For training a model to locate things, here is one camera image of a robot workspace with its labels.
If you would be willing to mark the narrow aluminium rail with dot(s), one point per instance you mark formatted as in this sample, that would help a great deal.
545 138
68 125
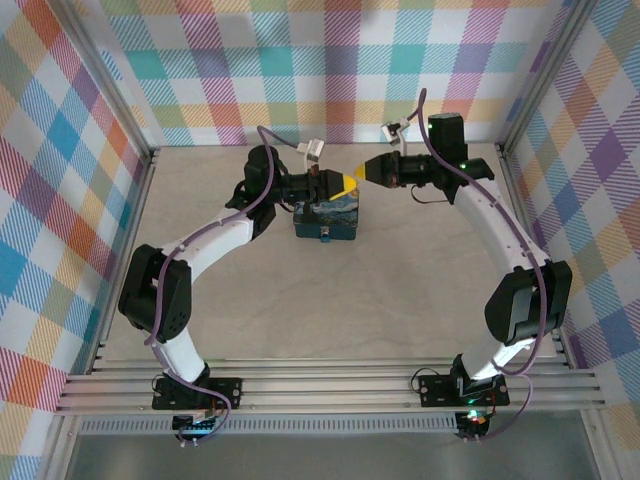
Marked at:
325 365

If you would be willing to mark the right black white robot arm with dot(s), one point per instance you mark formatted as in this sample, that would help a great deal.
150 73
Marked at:
525 305

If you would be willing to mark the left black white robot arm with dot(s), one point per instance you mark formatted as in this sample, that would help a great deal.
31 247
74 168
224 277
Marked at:
170 300

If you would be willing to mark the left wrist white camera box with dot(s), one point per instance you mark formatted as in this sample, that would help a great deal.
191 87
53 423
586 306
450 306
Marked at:
314 149

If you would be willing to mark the wide slotted aluminium beam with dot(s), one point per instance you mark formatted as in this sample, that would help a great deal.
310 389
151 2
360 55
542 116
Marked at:
330 392

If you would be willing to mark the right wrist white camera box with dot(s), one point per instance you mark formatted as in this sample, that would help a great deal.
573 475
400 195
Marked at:
389 131

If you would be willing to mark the aluminium corner post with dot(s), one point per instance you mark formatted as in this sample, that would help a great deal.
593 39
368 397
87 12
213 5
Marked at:
107 75
545 75

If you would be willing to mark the black controller board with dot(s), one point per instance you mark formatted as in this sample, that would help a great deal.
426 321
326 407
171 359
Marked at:
475 422
192 424

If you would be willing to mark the left black controller board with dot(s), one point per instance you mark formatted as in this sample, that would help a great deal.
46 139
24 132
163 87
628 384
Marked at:
192 424

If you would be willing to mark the aluminium lower frame leg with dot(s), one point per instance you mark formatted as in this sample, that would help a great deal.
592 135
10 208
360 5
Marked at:
60 450
600 450

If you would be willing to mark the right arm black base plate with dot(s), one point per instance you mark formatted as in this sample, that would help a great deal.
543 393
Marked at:
435 390

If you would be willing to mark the starry night painted tin box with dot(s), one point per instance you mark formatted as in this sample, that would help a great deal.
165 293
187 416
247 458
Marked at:
335 215

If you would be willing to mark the right black controller board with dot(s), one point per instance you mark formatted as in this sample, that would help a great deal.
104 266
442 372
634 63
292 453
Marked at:
475 422

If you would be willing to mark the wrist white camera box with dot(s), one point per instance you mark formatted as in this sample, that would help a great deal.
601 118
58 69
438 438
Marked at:
389 131
314 149

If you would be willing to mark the small blue padlock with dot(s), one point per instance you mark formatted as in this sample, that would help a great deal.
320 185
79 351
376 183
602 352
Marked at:
325 235

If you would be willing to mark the aluminium side rail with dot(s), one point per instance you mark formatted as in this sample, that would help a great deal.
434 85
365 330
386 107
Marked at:
522 215
135 225

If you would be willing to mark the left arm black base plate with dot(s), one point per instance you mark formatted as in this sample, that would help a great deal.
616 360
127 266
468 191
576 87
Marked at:
230 392

